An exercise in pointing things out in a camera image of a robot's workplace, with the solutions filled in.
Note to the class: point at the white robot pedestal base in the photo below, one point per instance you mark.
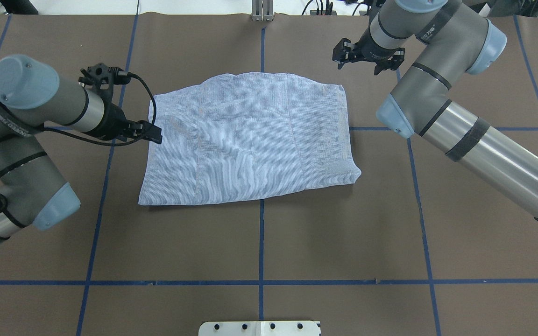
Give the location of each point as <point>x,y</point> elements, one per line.
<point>260,328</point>

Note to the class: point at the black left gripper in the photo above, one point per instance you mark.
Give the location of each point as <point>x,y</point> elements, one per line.
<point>114,122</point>

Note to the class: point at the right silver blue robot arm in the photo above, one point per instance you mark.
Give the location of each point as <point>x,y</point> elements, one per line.
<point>457,42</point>

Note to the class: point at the blue striped button shirt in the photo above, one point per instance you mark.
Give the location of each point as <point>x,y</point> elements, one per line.
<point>246,137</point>

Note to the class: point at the aluminium frame post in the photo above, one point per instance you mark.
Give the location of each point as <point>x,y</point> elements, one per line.
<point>262,10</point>

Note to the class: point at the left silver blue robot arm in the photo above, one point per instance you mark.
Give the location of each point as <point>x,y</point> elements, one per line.
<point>34,99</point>

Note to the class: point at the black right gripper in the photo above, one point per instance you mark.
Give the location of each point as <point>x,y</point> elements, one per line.
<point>372,52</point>

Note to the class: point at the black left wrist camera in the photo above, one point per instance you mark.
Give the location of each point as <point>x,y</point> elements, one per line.
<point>102,79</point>

